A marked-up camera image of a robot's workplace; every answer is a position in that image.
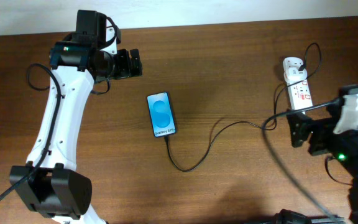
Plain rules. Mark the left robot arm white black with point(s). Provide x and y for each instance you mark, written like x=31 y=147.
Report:
x=48 y=182

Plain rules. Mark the white power strip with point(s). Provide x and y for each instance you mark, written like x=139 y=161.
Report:
x=298 y=92

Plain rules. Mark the white usb charger plug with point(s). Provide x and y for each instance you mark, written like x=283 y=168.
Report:
x=293 y=75

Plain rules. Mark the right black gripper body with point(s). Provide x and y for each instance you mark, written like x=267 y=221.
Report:
x=322 y=130

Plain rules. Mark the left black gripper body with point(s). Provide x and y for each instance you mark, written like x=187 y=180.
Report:
x=123 y=66

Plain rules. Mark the blue screen smartphone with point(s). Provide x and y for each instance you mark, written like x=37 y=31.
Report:
x=161 y=114

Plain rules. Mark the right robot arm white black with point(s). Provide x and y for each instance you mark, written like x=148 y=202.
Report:
x=344 y=148

